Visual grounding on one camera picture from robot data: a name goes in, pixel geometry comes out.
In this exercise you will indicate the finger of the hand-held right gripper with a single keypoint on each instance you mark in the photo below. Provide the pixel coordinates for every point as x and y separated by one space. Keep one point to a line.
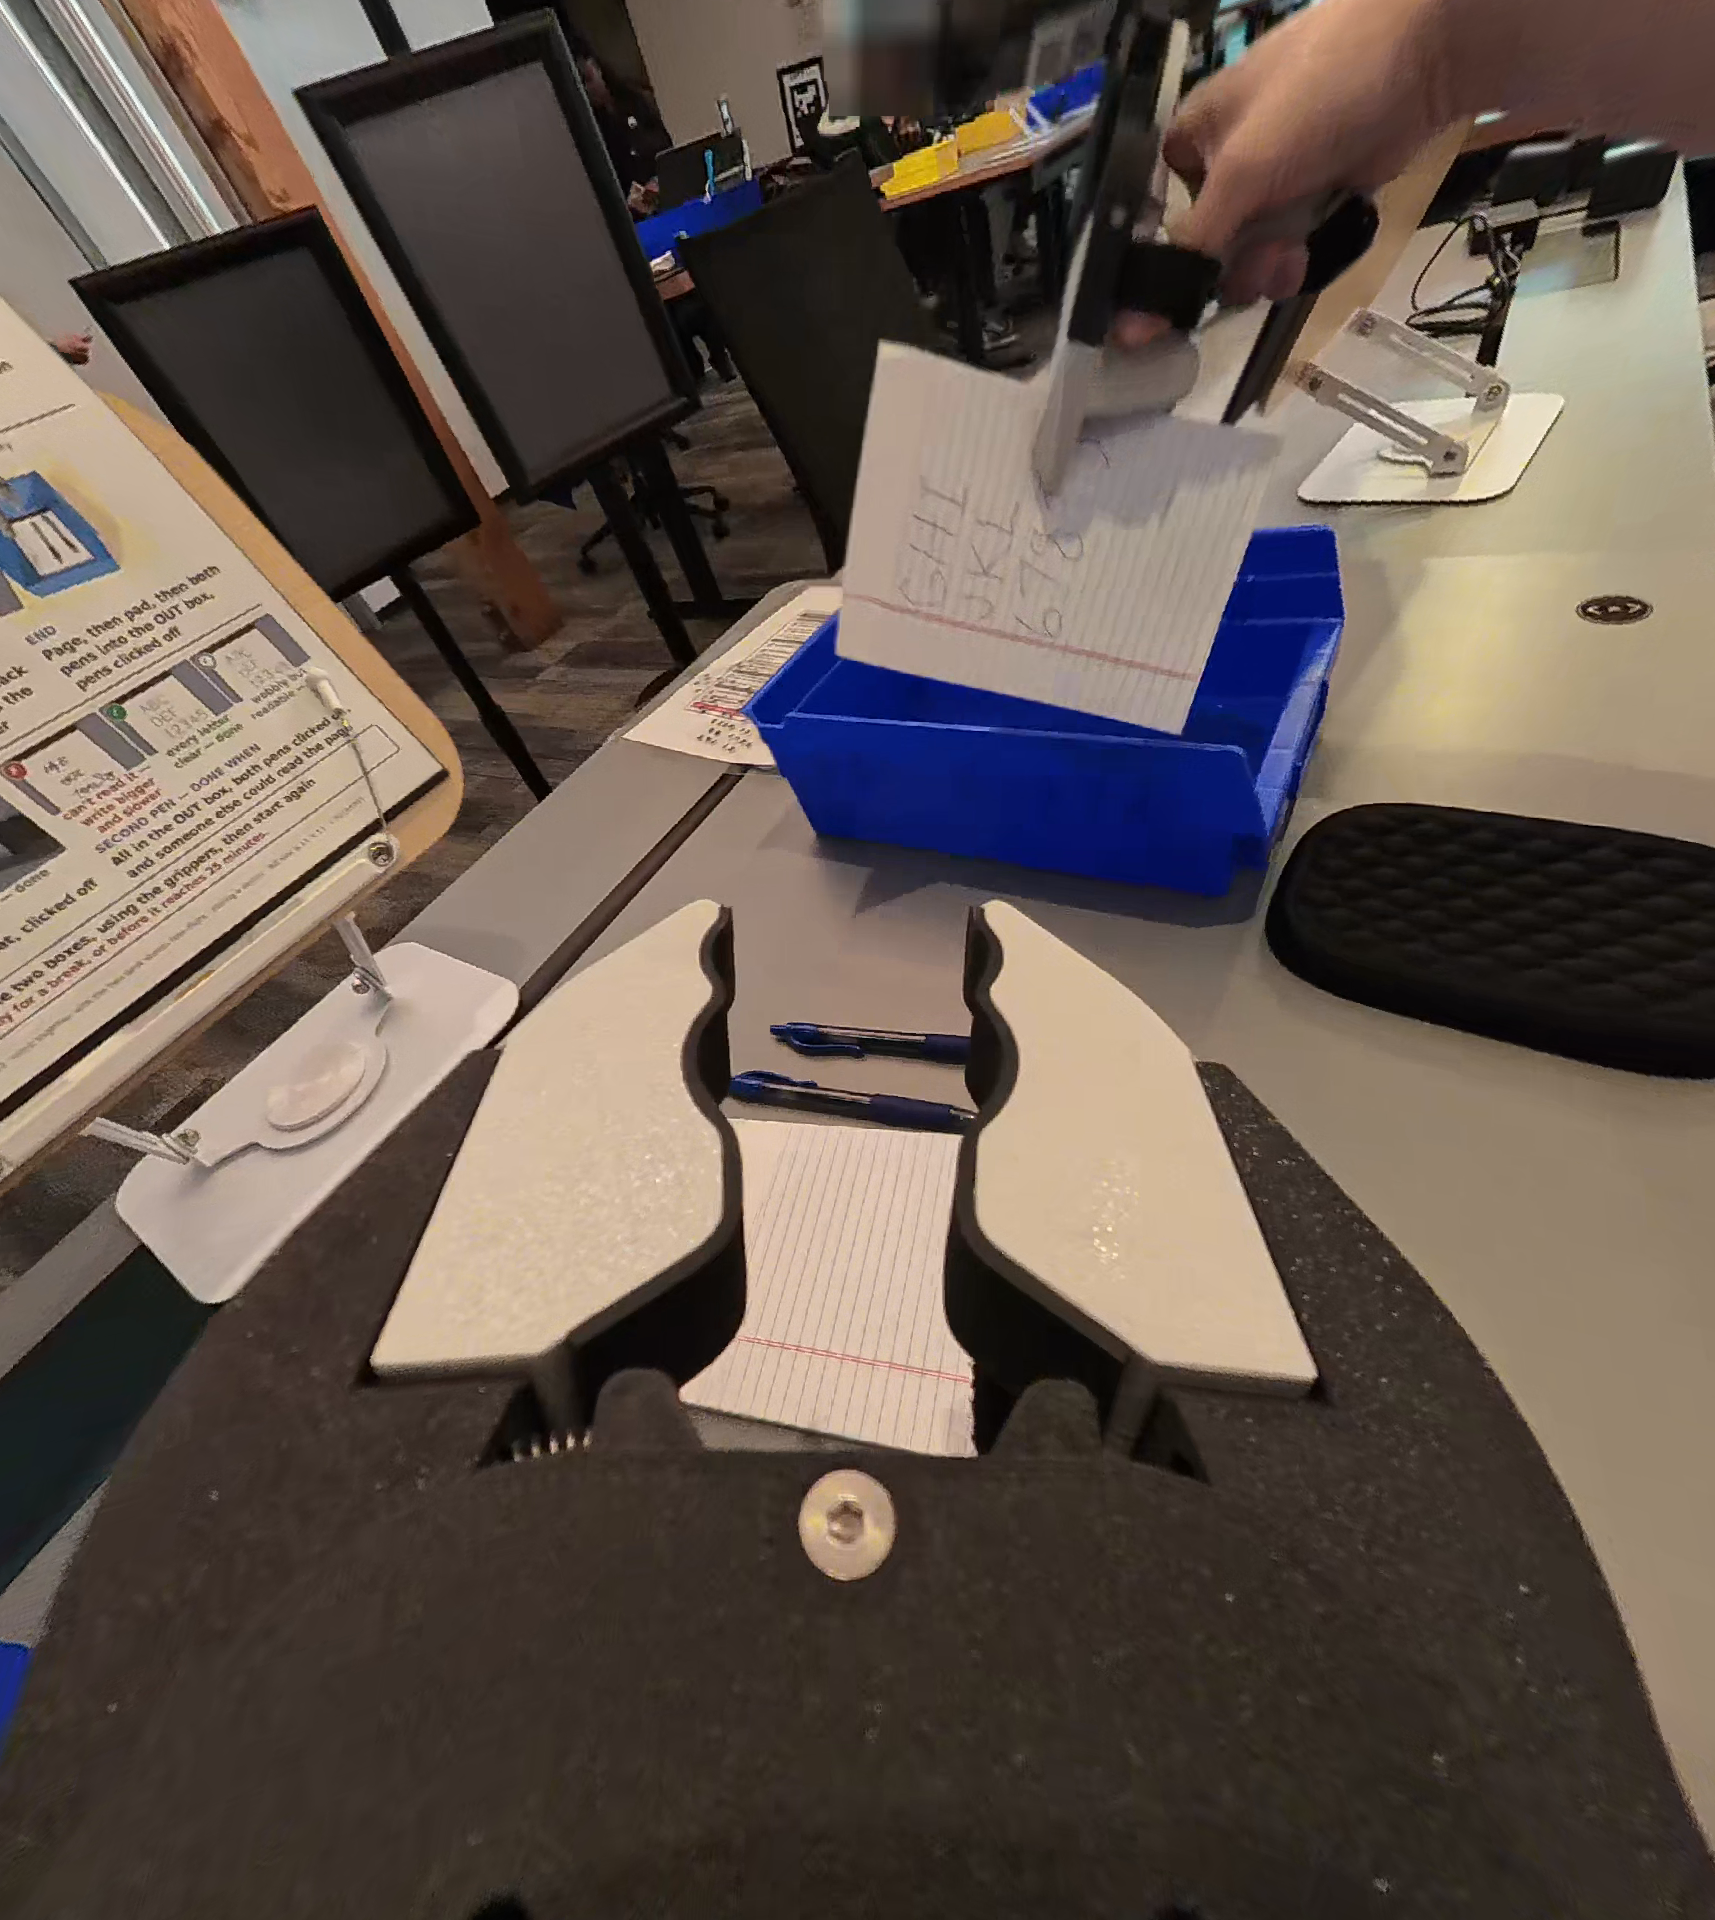
1080 413
1163 378

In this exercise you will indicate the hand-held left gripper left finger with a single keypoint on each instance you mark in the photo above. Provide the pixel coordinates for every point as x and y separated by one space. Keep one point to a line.
558 1185

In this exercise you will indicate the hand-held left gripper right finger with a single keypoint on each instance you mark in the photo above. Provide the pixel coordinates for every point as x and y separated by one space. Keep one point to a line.
1128 1200

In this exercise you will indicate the handwritten lined paper sheet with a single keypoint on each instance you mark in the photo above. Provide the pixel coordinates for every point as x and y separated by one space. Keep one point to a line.
1038 601

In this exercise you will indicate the blue retractable pen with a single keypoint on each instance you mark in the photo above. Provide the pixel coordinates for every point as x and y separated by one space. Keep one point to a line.
872 1040
858 1106

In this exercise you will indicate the white lined legal notepad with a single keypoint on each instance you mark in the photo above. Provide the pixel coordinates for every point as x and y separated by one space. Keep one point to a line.
842 1274

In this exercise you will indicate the person's right hand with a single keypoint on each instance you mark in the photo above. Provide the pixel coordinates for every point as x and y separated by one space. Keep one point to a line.
1307 134

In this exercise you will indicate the yellow plastic bin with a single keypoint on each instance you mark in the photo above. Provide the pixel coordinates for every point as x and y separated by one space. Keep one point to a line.
996 134
922 171

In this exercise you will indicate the instruction board on stand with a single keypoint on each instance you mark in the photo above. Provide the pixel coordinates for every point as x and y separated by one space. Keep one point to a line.
422 1020

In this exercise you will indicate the plain black easel board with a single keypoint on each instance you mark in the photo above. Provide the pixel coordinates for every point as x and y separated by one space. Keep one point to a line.
798 330

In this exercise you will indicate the wooden document stand white base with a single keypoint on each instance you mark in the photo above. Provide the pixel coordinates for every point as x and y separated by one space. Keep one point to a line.
1457 450

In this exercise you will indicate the printed tag sheet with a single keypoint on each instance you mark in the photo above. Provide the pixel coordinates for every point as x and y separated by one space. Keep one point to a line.
714 720

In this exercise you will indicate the black framed easel board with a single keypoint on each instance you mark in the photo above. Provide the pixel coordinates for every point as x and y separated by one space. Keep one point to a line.
280 405
512 255

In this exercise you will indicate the printed instruction sheet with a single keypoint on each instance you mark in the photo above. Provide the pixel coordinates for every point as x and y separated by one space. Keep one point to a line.
122 781

